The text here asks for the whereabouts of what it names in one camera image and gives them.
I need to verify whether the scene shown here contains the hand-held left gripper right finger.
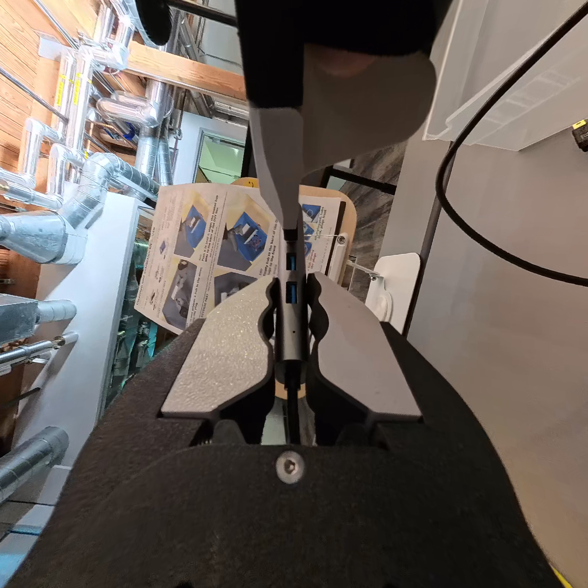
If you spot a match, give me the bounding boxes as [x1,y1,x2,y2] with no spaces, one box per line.
[307,273,422,421]

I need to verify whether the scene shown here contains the printed instruction sheet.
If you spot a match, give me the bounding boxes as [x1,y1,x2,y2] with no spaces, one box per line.
[133,184,343,336]

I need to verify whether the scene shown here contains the white stand base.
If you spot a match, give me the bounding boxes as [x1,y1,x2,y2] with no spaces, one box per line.
[324,234,421,324]

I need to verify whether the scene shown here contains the silver air duct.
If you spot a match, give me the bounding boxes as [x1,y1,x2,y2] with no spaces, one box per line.
[0,0,184,267]

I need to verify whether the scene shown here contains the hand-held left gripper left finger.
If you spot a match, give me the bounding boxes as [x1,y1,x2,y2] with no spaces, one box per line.
[161,277,276,420]

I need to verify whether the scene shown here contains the person's right hand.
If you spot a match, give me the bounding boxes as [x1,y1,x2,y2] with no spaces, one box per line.
[318,48,375,77]

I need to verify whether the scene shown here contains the grey metal usb hub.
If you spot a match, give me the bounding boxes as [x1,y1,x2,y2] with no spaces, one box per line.
[275,227,307,364]

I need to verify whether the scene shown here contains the gold plug usb cable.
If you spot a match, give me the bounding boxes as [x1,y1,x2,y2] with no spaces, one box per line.
[284,2,588,286]

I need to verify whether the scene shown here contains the clear plastic bin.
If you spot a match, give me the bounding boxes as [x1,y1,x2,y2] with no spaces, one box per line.
[423,0,588,151]

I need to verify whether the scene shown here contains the wooden sheet board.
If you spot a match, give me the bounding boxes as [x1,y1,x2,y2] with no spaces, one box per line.
[230,177,358,400]

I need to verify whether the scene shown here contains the black floor lamp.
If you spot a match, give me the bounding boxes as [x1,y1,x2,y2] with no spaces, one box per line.
[135,0,237,46]

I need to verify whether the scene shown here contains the thin black hub cable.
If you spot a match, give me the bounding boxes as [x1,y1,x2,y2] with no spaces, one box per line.
[285,363,302,445]

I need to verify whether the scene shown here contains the wooden post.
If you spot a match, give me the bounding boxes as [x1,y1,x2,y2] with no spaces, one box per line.
[124,42,246,101]

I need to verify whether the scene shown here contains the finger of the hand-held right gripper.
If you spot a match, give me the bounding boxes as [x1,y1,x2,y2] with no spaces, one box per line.
[303,46,438,184]
[250,106,306,231]

